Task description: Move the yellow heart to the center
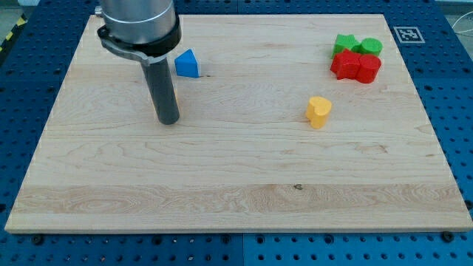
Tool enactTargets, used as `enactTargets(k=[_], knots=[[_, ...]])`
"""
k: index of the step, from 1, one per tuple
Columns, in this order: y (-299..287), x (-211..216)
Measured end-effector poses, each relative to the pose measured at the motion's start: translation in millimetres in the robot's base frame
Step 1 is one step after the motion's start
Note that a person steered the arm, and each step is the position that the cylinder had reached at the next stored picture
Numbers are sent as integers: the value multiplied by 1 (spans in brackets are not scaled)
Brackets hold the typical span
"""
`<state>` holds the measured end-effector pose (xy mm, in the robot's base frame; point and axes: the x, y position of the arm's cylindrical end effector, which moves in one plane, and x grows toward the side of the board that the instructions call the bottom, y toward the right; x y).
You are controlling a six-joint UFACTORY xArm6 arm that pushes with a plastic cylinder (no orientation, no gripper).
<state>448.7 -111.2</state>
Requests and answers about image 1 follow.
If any yellow heart block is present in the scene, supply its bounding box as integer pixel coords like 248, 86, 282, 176
305, 96, 332, 129

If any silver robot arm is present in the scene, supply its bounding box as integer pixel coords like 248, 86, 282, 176
95, 0, 182, 67

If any wooden board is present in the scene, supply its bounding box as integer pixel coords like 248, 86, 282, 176
5, 14, 472, 234

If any blue triangle block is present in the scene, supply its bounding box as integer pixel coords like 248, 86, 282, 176
174, 49, 200, 78

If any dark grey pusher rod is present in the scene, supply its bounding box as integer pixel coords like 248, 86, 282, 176
141, 59, 180, 125

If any red star block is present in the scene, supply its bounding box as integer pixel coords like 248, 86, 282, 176
330, 49, 361, 80

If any green star block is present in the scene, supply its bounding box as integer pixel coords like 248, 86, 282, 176
331, 34, 361, 58

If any red cylinder block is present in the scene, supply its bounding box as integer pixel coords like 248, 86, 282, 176
355, 54, 381, 83

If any green cylinder block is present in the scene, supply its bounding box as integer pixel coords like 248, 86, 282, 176
358, 38, 383, 56

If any white fiducial marker tag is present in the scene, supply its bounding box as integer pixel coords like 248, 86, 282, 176
393, 27, 425, 44

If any black bolt front left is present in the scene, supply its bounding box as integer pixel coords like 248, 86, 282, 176
31, 234, 44, 245

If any black bolt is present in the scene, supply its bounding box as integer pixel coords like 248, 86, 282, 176
31, 234, 44, 245
441, 231, 455, 243

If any black bolt front right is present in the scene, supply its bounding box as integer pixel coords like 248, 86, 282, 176
441, 231, 455, 243

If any yellow black hazard tape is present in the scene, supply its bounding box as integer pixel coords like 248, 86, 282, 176
1, 13, 28, 55

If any white cable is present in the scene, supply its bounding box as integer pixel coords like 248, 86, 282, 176
450, 10, 473, 38

